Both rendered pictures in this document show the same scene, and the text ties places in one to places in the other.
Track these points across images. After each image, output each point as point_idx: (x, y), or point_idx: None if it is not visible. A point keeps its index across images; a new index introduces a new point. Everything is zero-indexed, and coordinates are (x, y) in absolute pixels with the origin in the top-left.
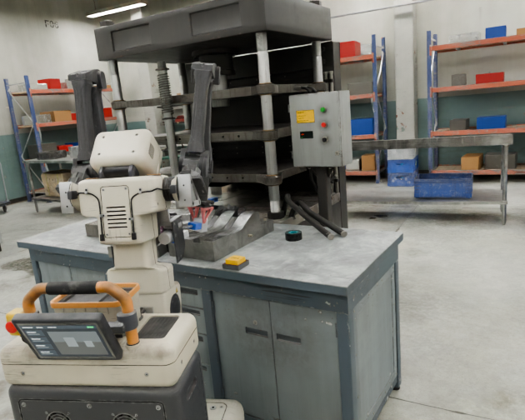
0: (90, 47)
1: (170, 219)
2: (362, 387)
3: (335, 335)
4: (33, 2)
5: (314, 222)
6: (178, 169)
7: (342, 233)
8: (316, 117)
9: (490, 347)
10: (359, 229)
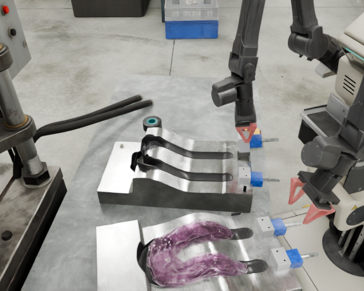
0: None
1: (320, 111)
2: None
3: None
4: None
5: (130, 107)
6: (327, 48)
7: (142, 96)
8: None
9: (73, 146)
10: (113, 95)
